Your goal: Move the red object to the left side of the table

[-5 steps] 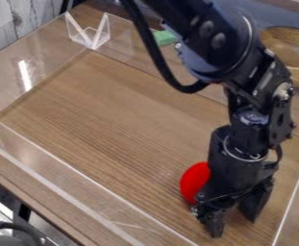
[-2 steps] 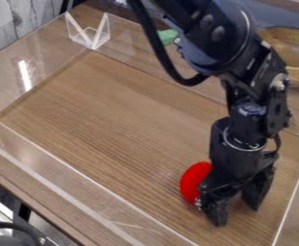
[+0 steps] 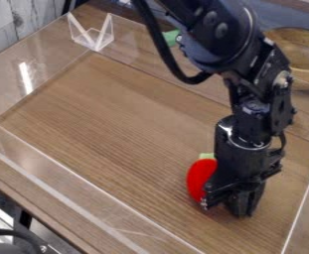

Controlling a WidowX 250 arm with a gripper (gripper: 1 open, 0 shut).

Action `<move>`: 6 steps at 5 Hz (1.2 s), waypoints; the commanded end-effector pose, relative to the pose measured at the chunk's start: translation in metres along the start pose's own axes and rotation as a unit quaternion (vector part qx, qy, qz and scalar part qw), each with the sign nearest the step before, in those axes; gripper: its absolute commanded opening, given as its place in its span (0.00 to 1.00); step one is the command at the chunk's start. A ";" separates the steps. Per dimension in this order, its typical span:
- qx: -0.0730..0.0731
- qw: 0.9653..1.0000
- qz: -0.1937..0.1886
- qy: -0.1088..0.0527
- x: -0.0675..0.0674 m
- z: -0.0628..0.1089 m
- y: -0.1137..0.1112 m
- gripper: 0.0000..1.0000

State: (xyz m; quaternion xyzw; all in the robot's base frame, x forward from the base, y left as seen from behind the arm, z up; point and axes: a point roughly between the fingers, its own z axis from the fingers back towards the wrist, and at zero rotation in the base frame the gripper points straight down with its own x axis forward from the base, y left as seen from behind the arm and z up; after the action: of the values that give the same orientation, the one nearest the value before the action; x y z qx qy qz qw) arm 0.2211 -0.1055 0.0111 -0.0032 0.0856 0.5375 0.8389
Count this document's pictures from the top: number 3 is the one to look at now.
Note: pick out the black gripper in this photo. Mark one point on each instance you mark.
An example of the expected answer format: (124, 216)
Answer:
(246, 166)

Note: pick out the red plush strawberry toy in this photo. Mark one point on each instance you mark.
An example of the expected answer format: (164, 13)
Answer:
(199, 174)

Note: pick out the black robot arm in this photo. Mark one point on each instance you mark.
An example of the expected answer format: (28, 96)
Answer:
(223, 42)

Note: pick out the clear acrylic table barrier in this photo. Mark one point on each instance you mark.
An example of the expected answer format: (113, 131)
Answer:
(96, 150)

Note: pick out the wooden bowl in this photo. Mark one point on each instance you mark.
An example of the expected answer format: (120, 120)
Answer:
(293, 40)

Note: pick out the green block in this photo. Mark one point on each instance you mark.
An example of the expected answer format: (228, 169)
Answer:
(171, 37)

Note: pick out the black metal frame bracket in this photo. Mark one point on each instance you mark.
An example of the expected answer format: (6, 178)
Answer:
(30, 241)

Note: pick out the clear acrylic corner bracket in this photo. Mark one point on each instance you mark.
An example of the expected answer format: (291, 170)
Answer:
(92, 38)

